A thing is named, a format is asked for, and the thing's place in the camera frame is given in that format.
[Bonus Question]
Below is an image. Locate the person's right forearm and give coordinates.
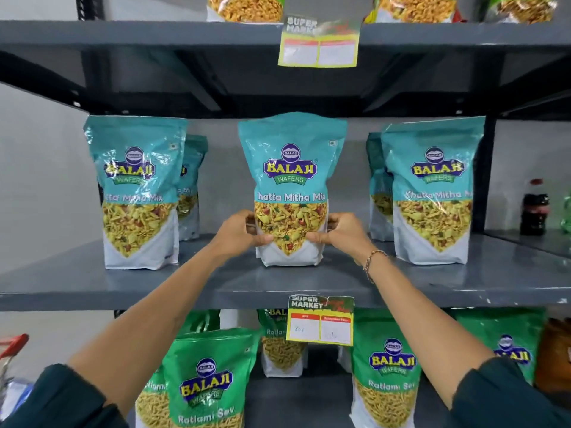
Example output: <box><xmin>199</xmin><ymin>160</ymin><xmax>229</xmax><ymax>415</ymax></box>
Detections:
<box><xmin>357</xmin><ymin>247</ymin><xmax>497</xmax><ymax>409</ymax></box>

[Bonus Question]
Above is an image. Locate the orange snack packet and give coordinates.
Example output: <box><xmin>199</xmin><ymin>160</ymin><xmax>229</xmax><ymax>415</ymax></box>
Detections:
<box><xmin>534</xmin><ymin>318</ymin><xmax>571</xmax><ymax>394</ymax></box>

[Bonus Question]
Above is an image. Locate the dark green shirt sleeve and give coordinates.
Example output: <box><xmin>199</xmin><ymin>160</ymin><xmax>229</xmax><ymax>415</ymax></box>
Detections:
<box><xmin>448</xmin><ymin>356</ymin><xmax>571</xmax><ymax>428</ymax></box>
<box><xmin>0</xmin><ymin>363</ymin><xmax>130</xmax><ymax>428</ymax></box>

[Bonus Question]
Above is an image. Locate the person's left hand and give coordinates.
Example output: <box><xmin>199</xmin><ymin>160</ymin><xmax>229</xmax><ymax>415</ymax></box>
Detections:
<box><xmin>209</xmin><ymin>210</ymin><xmax>274</xmax><ymax>264</ymax></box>

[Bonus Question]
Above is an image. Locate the row of green snack packets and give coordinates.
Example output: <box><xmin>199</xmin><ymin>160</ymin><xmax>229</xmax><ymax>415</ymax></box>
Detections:
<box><xmin>135</xmin><ymin>307</ymin><xmax>548</xmax><ymax>428</ymax></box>

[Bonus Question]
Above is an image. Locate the red-handled shopping cart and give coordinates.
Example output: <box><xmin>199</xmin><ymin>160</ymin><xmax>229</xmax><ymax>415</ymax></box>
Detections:
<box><xmin>0</xmin><ymin>333</ymin><xmax>34</xmax><ymax>410</ymax></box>

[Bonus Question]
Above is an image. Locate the grey neighbouring shelf board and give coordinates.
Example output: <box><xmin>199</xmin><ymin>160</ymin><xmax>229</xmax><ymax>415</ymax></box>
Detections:
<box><xmin>484</xmin><ymin>228</ymin><xmax>571</xmax><ymax>260</ymax></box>

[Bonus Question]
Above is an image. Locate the paper shelf price label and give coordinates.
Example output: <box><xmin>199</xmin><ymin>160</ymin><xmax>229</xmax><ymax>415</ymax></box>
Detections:
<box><xmin>277</xmin><ymin>14</ymin><xmax>362</xmax><ymax>68</ymax></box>
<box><xmin>285</xmin><ymin>294</ymin><xmax>355</xmax><ymax>347</ymax></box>

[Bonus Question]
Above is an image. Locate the person's right hand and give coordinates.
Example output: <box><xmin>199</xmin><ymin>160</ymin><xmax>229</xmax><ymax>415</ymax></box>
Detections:
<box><xmin>306</xmin><ymin>212</ymin><xmax>381</xmax><ymax>266</ymax></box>

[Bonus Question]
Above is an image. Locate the beaded wrist bracelet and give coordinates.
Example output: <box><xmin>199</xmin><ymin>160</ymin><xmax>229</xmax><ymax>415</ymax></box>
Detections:
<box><xmin>363</xmin><ymin>250</ymin><xmax>390</xmax><ymax>284</ymax></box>

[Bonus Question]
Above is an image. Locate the grey metal shelf board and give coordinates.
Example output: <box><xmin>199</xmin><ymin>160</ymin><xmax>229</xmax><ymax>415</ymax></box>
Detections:
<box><xmin>0</xmin><ymin>233</ymin><xmax>571</xmax><ymax>312</ymax></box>
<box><xmin>127</xmin><ymin>347</ymin><xmax>451</xmax><ymax>428</ymax></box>
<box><xmin>0</xmin><ymin>20</ymin><xmax>571</xmax><ymax>121</ymax></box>

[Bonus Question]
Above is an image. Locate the person's left forearm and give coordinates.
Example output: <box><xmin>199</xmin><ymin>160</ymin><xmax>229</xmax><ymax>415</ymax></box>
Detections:
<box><xmin>67</xmin><ymin>243</ymin><xmax>233</xmax><ymax>416</ymax></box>

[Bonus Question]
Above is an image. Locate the teal snack mix packet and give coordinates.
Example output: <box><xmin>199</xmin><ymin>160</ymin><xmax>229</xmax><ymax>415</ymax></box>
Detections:
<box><xmin>366</xmin><ymin>132</ymin><xmax>396</xmax><ymax>242</ymax></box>
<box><xmin>176</xmin><ymin>134</ymin><xmax>209</xmax><ymax>242</ymax></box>
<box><xmin>237</xmin><ymin>112</ymin><xmax>348</xmax><ymax>268</ymax></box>
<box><xmin>83</xmin><ymin>115</ymin><xmax>188</xmax><ymax>271</ymax></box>
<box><xmin>380</xmin><ymin>116</ymin><xmax>486</xmax><ymax>266</ymax></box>

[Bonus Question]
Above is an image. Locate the dark cola bottle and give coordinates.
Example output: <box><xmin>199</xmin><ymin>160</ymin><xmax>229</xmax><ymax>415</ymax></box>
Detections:
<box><xmin>519</xmin><ymin>178</ymin><xmax>550</xmax><ymax>237</ymax></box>

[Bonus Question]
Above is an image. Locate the snack packet with green trim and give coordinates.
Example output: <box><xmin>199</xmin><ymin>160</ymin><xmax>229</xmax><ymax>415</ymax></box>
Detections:
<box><xmin>206</xmin><ymin>0</ymin><xmax>286</xmax><ymax>23</ymax></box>
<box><xmin>365</xmin><ymin>0</ymin><xmax>459</xmax><ymax>24</ymax></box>
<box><xmin>485</xmin><ymin>0</ymin><xmax>558</xmax><ymax>24</ymax></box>

